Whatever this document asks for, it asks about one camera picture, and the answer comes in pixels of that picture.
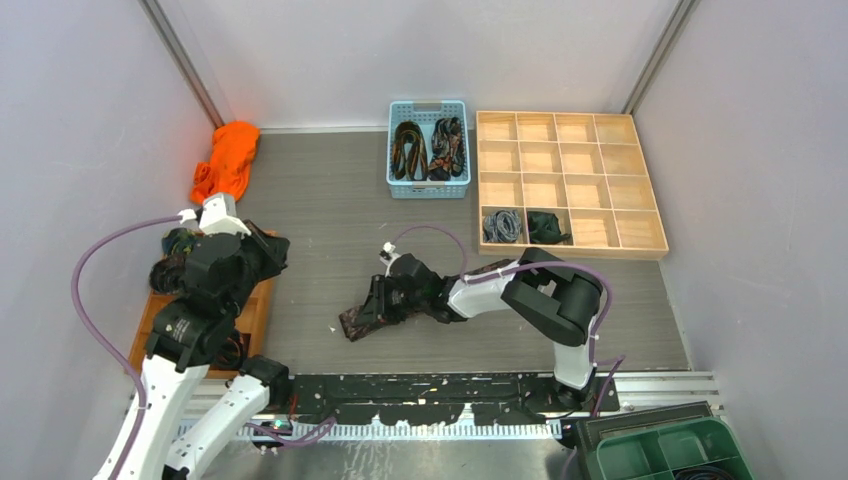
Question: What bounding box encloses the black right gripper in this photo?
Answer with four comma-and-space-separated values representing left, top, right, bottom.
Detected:
355, 275, 428, 328

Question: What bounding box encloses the brown paisley patterned tie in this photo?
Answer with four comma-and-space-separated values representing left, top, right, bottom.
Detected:
339, 259, 518, 342

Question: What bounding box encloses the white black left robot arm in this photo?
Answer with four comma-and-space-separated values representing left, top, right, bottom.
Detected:
96, 193, 292, 479

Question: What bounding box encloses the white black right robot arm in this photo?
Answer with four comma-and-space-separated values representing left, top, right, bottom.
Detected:
339, 243, 611, 411

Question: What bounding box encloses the blue yellow rolled tie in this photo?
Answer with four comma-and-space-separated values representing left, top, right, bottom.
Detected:
161, 227, 201, 259

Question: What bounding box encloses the orange wooden compartment tray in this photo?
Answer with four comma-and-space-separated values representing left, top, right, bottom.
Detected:
129, 279, 274, 379

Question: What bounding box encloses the dark brown rolled tie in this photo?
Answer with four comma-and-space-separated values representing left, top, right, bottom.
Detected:
148, 254, 186, 295

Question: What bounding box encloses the black orange rolled tie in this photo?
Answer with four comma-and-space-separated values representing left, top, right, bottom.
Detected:
212, 330, 250, 371

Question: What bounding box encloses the grey patterned rolled tie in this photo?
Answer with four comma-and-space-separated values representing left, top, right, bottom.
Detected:
482, 209, 523, 244

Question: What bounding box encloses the orange cloth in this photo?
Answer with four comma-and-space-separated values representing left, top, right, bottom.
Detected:
188, 121, 260, 205

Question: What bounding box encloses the orange striped dark tie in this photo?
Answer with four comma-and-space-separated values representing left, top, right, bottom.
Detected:
391, 121, 428, 181

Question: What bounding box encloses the red floral dark tie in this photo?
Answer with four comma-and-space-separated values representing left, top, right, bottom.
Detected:
428, 117, 465, 181

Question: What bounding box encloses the dark green rolled tie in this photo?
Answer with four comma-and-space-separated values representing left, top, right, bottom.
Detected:
527, 211, 572, 245

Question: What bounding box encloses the light blue plastic basket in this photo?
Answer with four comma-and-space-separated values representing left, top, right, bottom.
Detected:
385, 100, 472, 199

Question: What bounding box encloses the light wooden compartment tray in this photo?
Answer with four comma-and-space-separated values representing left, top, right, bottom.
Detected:
476, 111, 669, 260

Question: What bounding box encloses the dark framed box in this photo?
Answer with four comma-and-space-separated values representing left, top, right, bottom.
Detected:
564, 401, 713, 479

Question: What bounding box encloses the green plastic bin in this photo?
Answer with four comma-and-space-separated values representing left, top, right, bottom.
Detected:
587, 417, 754, 479

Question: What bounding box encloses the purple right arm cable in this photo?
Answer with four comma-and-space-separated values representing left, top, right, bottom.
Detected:
389, 224, 627, 480

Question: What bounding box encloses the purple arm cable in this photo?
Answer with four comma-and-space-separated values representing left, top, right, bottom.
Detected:
389, 224, 627, 480
70, 215, 339, 480

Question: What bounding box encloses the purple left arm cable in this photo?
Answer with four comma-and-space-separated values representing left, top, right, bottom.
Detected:
70, 215, 339, 480

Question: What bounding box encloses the perforated aluminium rail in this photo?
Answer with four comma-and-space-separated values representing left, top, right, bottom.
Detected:
174, 419, 563, 441

